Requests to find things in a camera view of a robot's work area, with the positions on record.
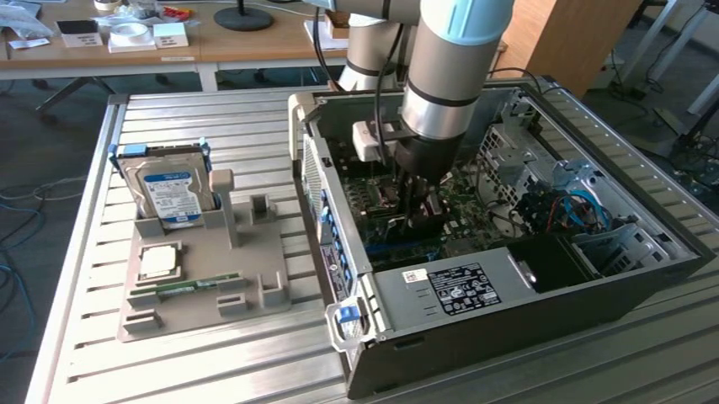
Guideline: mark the silver disk bay cage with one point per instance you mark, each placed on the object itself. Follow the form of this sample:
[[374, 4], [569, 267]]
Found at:
[[509, 147]]

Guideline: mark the CPU socket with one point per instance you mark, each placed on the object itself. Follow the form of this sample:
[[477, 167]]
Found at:
[[389, 195]]

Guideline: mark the grey parts rack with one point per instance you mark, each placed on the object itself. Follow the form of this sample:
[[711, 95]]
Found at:
[[236, 261]]

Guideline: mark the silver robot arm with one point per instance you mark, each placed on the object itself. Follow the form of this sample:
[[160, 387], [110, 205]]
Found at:
[[443, 71]]

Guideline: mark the hard disk with blue label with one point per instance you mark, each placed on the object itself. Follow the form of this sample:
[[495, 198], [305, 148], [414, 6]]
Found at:
[[168, 185]]

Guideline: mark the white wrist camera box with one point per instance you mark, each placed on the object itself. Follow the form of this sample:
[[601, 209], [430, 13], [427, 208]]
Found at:
[[367, 141]]

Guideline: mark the silver power supply unit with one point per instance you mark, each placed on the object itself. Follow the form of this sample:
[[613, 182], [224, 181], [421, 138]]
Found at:
[[450, 290]]

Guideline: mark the open white cardboard box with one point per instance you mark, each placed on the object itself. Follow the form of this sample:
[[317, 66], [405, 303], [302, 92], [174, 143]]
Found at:
[[331, 29]]

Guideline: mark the blue case latch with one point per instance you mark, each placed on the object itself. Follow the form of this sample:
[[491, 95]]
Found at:
[[346, 314]]

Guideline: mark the white tape roll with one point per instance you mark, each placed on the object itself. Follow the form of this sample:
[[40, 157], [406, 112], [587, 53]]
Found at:
[[130, 33]]

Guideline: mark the plain white box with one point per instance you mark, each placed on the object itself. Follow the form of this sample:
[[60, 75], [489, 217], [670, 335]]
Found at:
[[170, 34]]

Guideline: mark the wooden cabinet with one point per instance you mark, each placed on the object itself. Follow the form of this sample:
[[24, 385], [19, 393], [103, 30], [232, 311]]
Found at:
[[567, 42]]

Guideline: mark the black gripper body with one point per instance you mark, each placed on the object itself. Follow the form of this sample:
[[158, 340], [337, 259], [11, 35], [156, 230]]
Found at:
[[429, 153]]

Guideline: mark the black open PC case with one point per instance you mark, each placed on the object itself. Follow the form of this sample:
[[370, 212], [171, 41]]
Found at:
[[562, 320]]

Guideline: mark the white box with black top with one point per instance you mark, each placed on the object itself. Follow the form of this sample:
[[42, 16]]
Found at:
[[79, 33]]

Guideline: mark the black round lamp base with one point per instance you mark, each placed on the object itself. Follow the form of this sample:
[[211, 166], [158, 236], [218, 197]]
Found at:
[[243, 17]]

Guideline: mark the wooden desk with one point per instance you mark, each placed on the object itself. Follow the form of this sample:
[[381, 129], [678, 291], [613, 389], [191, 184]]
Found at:
[[236, 44]]

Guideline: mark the silver CPU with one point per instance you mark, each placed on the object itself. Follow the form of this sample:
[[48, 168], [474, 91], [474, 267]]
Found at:
[[159, 263]]

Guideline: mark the green motherboard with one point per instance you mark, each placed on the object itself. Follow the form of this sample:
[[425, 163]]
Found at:
[[466, 227]]

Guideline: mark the green RAM stick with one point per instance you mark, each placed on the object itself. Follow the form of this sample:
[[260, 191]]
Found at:
[[186, 286]]

